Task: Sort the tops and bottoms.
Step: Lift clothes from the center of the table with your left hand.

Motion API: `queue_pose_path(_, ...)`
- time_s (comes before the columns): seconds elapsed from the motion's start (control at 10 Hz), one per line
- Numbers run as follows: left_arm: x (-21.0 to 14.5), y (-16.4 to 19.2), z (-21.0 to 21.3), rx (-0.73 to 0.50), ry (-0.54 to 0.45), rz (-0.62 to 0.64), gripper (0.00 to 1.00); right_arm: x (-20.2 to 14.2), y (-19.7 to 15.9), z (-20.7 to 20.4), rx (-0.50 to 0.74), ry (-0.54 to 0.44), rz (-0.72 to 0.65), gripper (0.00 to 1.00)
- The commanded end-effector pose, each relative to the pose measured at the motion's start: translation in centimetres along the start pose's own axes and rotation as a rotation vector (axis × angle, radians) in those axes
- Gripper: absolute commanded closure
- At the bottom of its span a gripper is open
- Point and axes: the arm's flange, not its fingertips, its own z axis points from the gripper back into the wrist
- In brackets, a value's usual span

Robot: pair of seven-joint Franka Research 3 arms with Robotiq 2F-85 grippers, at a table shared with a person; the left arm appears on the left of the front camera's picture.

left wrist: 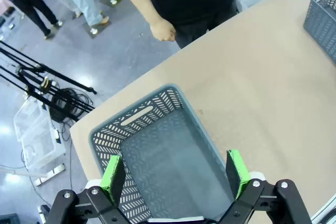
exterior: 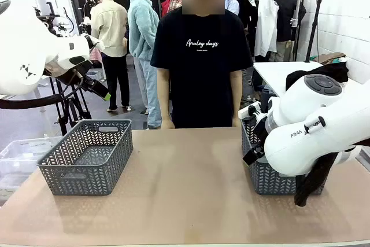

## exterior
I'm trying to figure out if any pink checkered tablecloth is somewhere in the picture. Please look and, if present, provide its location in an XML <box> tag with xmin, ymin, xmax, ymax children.
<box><xmin>90</xmin><ymin>47</ymin><xmax>102</xmax><ymax>64</ymax></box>

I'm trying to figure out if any person in black printed T-shirt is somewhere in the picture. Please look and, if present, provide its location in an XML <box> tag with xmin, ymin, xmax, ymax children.
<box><xmin>150</xmin><ymin>0</ymin><xmax>254</xmax><ymax>129</ymax></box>

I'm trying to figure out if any mannequin in red top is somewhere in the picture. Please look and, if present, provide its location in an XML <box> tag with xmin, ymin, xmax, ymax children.
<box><xmin>160</xmin><ymin>0</ymin><xmax>172</xmax><ymax>18</ymax></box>

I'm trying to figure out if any white table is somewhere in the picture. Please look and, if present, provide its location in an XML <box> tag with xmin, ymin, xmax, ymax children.
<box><xmin>253</xmin><ymin>61</ymin><xmax>352</xmax><ymax>97</ymax></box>

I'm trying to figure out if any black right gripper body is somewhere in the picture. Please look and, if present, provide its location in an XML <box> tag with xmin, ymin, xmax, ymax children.
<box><xmin>242</xmin><ymin>112</ymin><xmax>270</xmax><ymax>145</ymax></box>

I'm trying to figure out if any person's right hand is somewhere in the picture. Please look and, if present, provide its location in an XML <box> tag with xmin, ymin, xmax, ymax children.
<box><xmin>161</xmin><ymin>117</ymin><xmax>176</xmax><ymax>130</ymax></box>

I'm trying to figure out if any mannequin in blue fleece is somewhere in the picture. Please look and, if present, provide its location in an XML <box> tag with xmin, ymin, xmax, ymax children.
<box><xmin>127</xmin><ymin>0</ymin><xmax>162</xmax><ymax>130</ymax></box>

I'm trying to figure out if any grey plastic lattice basket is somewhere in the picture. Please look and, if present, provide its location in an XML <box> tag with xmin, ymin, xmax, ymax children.
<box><xmin>240</xmin><ymin>119</ymin><xmax>327</xmax><ymax>196</ymax></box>
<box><xmin>36</xmin><ymin>119</ymin><xmax>134</xmax><ymax>196</ymax></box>

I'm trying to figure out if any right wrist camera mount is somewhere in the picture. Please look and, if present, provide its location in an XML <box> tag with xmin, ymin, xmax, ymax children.
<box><xmin>238</xmin><ymin>102</ymin><xmax>262</xmax><ymax>119</ymax></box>

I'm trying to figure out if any brown garment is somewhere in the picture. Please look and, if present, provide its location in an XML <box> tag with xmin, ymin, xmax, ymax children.
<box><xmin>317</xmin><ymin>52</ymin><xmax>347</xmax><ymax>65</ymax></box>

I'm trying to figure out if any clear plastic storage bin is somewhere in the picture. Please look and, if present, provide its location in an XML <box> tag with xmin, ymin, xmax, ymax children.
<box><xmin>0</xmin><ymin>136</ymin><xmax>63</xmax><ymax>201</ymax></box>

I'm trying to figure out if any black light stand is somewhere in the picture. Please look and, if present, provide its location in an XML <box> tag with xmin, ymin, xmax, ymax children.
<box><xmin>305</xmin><ymin>0</ymin><xmax>324</xmax><ymax>62</ymax></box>

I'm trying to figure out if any black tripod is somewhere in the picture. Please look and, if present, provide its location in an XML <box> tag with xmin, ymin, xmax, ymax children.
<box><xmin>49</xmin><ymin>76</ymin><xmax>92</xmax><ymax>137</ymax></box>

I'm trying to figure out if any person's left forearm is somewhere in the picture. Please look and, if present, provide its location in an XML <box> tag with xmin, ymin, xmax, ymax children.
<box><xmin>230</xmin><ymin>70</ymin><xmax>243</xmax><ymax>120</ymax></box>

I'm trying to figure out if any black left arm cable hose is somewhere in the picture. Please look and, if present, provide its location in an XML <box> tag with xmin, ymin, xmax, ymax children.
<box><xmin>0</xmin><ymin>69</ymin><xmax>86</xmax><ymax>110</ymax></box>

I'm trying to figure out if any person's right forearm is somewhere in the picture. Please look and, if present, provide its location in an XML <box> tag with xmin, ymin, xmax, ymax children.
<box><xmin>157</xmin><ymin>67</ymin><xmax>172</xmax><ymax>122</ymax></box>

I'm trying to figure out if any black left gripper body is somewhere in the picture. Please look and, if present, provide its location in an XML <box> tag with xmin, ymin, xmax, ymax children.
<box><xmin>79</xmin><ymin>75</ymin><xmax>107</xmax><ymax>97</ymax></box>

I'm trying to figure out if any mannequin in cream shirt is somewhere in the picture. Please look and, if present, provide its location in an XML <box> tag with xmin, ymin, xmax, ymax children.
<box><xmin>90</xmin><ymin>0</ymin><xmax>131</xmax><ymax>112</ymax></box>

